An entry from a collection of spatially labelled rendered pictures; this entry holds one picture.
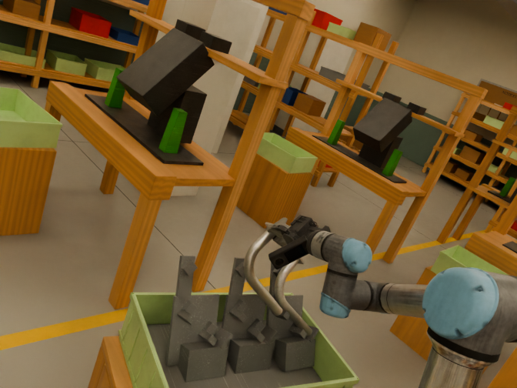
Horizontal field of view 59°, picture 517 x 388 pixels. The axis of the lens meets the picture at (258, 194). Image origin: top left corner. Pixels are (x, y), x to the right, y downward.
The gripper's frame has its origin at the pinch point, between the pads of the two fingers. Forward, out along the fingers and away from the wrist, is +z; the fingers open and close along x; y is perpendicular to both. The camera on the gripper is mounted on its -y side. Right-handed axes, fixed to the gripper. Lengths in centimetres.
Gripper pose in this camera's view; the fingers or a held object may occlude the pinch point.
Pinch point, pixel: (270, 234)
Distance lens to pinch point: 135.6
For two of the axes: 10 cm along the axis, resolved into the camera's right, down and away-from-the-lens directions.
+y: 6.9, -6.2, 3.8
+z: -5.6, -1.2, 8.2
